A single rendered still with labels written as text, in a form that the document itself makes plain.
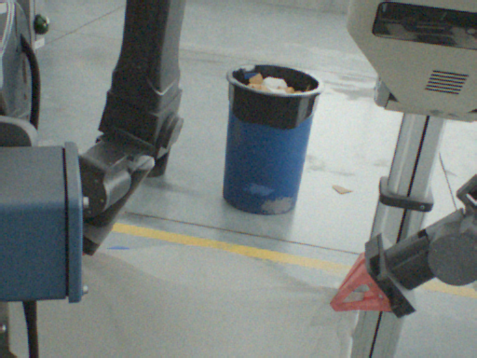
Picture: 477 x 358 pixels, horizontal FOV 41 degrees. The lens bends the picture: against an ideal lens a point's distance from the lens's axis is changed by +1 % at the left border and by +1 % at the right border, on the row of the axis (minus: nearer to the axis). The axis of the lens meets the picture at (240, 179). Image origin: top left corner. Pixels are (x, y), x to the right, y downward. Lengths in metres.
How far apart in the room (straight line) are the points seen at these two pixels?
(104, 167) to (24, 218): 0.25
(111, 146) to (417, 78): 0.63
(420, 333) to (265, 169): 1.04
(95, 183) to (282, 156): 2.37
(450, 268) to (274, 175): 2.39
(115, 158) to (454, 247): 0.37
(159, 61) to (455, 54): 0.60
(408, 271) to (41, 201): 0.48
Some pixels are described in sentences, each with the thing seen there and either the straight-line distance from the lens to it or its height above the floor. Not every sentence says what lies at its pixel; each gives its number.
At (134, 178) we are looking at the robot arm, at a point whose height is 1.17.
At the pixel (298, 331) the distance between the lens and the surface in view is 0.87.
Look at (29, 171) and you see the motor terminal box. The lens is 0.48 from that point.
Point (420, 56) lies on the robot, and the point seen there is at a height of 1.27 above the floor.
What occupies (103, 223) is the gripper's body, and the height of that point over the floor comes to 1.10.
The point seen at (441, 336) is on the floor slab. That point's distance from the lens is 2.63.
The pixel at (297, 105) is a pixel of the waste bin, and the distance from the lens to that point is 2.93.
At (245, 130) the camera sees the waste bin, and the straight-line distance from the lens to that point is 2.99.
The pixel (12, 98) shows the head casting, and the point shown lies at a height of 1.20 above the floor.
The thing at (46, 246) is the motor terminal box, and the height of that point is 1.27.
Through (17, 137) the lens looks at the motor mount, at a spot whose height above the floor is 1.30.
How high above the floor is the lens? 1.51
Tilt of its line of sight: 26 degrees down
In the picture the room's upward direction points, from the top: 7 degrees clockwise
